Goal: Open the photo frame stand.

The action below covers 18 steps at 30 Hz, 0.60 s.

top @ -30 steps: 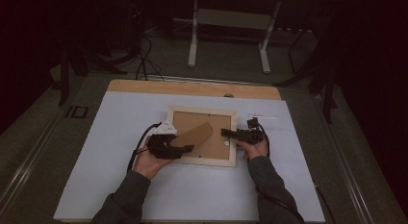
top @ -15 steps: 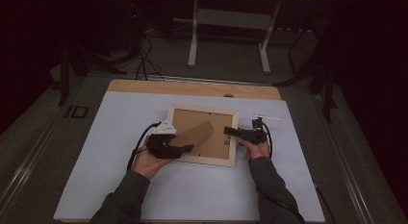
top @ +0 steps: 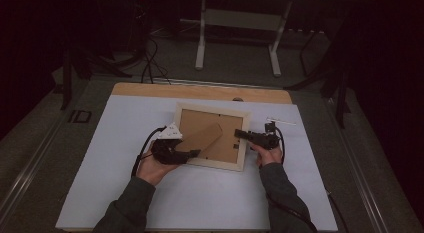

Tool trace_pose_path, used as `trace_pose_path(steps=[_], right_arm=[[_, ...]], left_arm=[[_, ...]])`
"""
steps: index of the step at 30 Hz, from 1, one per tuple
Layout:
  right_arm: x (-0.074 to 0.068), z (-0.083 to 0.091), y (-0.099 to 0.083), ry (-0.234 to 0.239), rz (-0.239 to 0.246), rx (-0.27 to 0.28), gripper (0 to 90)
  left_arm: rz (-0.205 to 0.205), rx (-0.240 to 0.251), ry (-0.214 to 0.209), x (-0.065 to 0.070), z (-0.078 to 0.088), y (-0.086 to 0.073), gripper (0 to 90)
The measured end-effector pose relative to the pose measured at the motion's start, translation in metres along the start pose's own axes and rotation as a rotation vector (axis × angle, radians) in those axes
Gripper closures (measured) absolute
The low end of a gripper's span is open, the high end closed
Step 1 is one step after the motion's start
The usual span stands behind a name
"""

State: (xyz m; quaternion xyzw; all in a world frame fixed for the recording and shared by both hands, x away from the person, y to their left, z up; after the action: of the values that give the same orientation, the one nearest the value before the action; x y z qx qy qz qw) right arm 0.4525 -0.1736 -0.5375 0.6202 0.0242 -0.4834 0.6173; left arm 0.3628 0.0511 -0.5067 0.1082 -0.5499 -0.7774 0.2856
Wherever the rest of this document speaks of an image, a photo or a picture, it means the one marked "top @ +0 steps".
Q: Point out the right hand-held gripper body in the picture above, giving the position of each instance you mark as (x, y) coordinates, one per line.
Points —
(266, 141)

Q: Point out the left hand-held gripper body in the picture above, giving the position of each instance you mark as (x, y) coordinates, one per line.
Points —
(166, 151)

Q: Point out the wooden picture frame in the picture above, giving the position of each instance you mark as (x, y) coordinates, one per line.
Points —
(245, 139)

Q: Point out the person's right hand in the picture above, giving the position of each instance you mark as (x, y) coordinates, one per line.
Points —
(270, 156)

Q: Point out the person's left hand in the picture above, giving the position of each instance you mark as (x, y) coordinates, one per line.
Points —
(151, 169)

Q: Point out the black metal stand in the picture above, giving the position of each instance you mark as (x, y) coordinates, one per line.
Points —
(340, 76)
(66, 79)

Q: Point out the metal floor rail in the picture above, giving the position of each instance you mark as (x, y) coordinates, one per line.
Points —
(360, 166)
(213, 83)
(26, 179)

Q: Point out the black rectangular floor bracket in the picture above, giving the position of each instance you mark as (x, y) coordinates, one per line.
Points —
(80, 116)

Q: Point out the white metal desk frame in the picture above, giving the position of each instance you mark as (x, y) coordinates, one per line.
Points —
(200, 43)

